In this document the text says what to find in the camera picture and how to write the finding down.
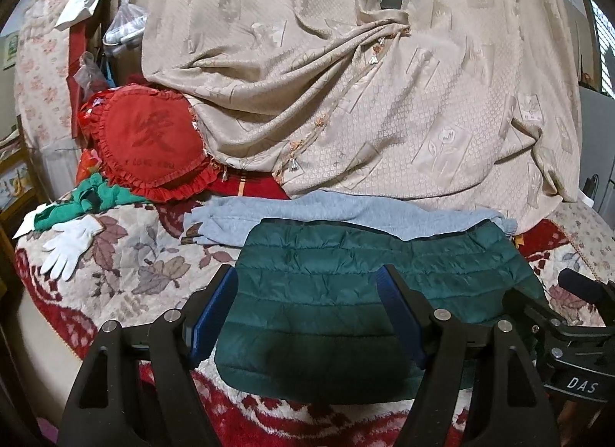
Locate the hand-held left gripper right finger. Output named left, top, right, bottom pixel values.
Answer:
left=375, top=264, right=560, bottom=447

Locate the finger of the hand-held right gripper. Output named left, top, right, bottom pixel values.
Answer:
left=502, top=289, right=577, bottom=337
left=557, top=268, right=615, bottom=306

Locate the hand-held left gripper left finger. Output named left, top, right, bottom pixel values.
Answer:
left=58, top=263, right=239, bottom=447

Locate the green puffer jacket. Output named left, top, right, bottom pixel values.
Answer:
left=214, top=217, right=549, bottom=404

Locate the white floral bed sheet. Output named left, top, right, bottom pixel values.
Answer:
left=543, top=201, right=615, bottom=281

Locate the leaf-patterned red and cream blanket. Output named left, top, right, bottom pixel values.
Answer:
left=14, top=194, right=615, bottom=447

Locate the small dark object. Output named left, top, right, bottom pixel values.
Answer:
left=580, top=172, right=599, bottom=201

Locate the light blue sweater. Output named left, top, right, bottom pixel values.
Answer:
left=180, top=190, right=519, bottom=249

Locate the red cloth with orange stripe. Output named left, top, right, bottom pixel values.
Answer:
left=206, top=172, right=290, bottom=201

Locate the grey refrigerator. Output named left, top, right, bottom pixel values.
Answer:
left=579, top=86, right=615, bottom=198

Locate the white knit glove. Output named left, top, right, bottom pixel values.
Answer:
left=41, top=215, right=105, bottom=281

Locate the green knit cloth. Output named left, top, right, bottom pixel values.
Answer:
left=33, top=172, right=151, bottom=231

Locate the red heart-shaped frilled pillow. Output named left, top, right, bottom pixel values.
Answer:
left=79, top=84, right=223, bottom=203

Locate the shiny red plastic wrapper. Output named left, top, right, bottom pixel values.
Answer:
left=76, top=148, right=105, bottom=184

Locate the beige patterned curtain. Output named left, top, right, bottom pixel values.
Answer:
left=113, top=0, right=584, bottom=216

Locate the window with grille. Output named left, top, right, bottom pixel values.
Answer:
left=588, top=0, right=615, bottom=98

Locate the crumpled clear plastic bag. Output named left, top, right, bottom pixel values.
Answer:
left=72, top=52, right=112, bottom=98

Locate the floral quilted cover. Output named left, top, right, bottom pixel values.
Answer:
left=13, top=0, right=115, bottom=191

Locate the hanging clear plastic bag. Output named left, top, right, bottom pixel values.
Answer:
left=103, top=0, right=148, bottom=45

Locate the white paper bag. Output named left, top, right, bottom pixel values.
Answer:
left=54, top=0, right=112, bottom=31

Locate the wooden picture frame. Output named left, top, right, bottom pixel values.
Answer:
left=0, top=143, right=45, bottom=218

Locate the small green wall picture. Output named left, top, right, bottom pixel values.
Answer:
left=2, top=34, right=21, bottom=71

